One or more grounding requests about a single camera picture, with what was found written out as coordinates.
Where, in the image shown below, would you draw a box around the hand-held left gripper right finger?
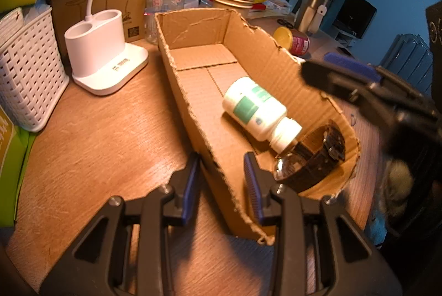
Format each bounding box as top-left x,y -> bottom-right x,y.
243,151 -> 403,296

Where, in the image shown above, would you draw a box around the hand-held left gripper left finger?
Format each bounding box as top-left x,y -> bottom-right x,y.
40,153 -> 201,296

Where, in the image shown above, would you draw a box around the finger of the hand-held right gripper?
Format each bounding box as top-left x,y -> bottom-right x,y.
300,60 -> 398,120
324,52 -> 423,99

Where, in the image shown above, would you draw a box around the red can with yellow lid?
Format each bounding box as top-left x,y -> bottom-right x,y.
273,27 -> 311,56

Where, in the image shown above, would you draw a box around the brown leather wristwatch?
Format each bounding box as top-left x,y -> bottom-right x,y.
273,120 -> 346,193

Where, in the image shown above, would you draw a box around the white green-label pill bottle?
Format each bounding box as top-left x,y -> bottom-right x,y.
222,76 -> 303,153

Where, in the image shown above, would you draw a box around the cardboard box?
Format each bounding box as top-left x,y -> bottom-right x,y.
154,9 -> 361,246

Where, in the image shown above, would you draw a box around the white monitor stand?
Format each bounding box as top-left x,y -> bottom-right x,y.
333,25 -> 360,45

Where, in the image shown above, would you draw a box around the black monitor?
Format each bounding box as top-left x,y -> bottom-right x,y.
333,0 -> 378,39

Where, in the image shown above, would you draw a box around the white hang tag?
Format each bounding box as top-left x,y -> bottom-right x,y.
309,0 -> 328,33

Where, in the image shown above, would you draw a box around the grey radiator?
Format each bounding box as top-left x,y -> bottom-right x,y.
382,33 -> 432,96

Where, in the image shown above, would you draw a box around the steel thermos flask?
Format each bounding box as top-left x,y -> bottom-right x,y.
297,0 -> 328,34

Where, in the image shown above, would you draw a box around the white paper packets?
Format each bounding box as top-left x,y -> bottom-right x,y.
266,0 -> 293,15

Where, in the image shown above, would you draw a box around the red book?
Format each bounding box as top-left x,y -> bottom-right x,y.
249,2 -> 291,12

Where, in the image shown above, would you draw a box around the white desk lamp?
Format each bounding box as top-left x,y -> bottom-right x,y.
64,0 -> 150,97

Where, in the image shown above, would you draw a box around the clear stickered jar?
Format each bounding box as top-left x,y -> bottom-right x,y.
144,0 -> 189,45

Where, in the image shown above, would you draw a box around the green carton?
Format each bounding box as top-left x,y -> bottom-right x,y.
0,106 -> 37,229

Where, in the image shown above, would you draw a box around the white plastic woven basket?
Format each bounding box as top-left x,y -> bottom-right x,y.
0,7 -> 70,133

